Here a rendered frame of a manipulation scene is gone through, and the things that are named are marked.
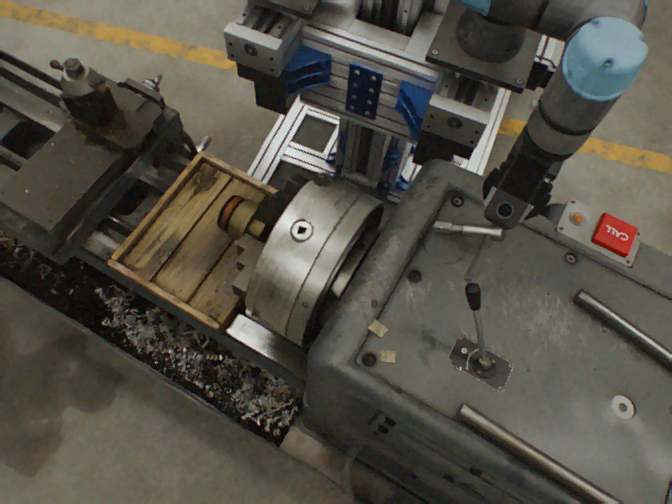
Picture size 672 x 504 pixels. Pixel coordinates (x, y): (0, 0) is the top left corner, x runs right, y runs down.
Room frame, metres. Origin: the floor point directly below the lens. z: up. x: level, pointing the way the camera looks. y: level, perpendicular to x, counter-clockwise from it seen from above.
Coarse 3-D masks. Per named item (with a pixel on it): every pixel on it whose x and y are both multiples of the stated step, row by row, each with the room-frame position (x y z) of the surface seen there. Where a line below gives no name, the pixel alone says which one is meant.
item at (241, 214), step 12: (228, 204) 0.51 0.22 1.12; (240, 204) 0.51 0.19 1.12; (252, 204) 0.52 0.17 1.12; (228, 216) 0.49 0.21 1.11; (240, 216) 0.49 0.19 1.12; (252, 216) 0.49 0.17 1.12; (228, 228) 0.47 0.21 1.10; (240, 228) 0.47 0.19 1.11; (252, 228) 0.47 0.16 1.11; (264, 228) 0.50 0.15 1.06; (264, 240) 0.47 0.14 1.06
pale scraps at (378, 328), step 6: (372, 300) 0.30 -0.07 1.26; (372, 306) 0.29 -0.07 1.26; (372, 324) 0.26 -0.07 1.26; (378, 324) 0.26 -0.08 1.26; (372, 330) 0.25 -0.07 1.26; (378, 330) 0.26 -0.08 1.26; (384, 330) 0.26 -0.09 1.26; (378, 336) 0.25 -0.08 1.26; (384, 354) 0.22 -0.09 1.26; (390, 354) 0.22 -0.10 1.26; (396, 354) 0.22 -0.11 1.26; (384, 360) 0.21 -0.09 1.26; (390, 360) 0.21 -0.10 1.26
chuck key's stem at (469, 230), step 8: (440, 224) 0.44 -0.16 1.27; (448, 224) 0.44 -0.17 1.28; (472, 224) 0.43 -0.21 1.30; (440, 232) 0.43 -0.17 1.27; (448, 232) 0.43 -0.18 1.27; (456, 232) 0.42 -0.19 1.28; (464, 232) 0.42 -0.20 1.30; (472, 232) 0.42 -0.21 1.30; (480, 232) 0.42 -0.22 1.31; (488, 232) 0.41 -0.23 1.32; (496, 232) 0.41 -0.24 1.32; (504, 232) 0.42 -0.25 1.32; (496, 240) 0.40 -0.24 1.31
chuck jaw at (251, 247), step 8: (240, 240) 0.45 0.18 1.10; (248, 240) 0.45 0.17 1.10; (256, 240) 0.45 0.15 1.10; (240, 248) 0.43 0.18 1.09; (248, 248) 0.43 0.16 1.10; (256, 248) 0.43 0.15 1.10; (240, 256) 0.41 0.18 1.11; (248, 256) 0.41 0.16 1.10; (256, 256) 0.42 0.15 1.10; (240, 264) 0.40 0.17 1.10; (248, 264) 0.40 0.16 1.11; (248, 272) 0.38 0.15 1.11; (240, 280) 0.36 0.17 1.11; (248, 280) 0.37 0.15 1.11; (240, 288) 0.35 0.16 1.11; (240, 296) 0.34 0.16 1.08; (256, 312) 0.31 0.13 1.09
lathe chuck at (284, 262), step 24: (312, 192) 0.50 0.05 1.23; (336, 192) 0.51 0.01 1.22; (360, 192) 0.53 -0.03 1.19; (288, 216) 0.44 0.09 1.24; (312, 216) 0.44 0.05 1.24; (336, 216) 0.45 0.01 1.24; (288, 240) 0.40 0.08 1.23; (312, 240) 0.40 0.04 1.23; (264, 264) 0.36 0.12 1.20; (288, 264) 0.36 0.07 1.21; (312, 264) 0.36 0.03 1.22; (264, 288) 0.33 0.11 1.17; (288, 288) 0.33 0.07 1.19; (264, 312) 0.30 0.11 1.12; (288, 312) 0.30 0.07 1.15
